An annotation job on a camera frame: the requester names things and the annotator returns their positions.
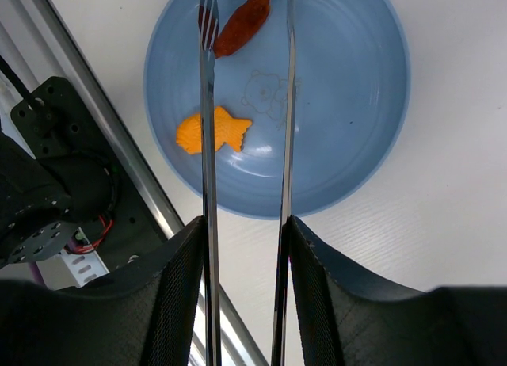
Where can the red-brown leaf-shaped food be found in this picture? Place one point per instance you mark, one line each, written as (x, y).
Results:
(241, 27)

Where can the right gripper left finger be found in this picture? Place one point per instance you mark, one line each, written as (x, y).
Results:
(140, 314)

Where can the metal tongs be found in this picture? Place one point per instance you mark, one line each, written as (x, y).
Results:
(208, 24)

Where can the aluminium rail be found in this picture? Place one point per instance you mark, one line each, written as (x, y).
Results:
(35, 46)

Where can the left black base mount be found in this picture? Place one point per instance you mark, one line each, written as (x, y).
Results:
(61, 125)

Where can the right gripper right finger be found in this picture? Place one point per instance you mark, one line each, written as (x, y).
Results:
(349, 315)

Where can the slotted cable duct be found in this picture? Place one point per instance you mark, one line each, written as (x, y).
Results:
(84, 267)

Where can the blue plate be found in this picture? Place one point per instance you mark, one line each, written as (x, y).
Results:
(352, 88)

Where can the orange fish-shaped cookie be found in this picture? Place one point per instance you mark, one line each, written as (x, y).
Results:
(228, 130)

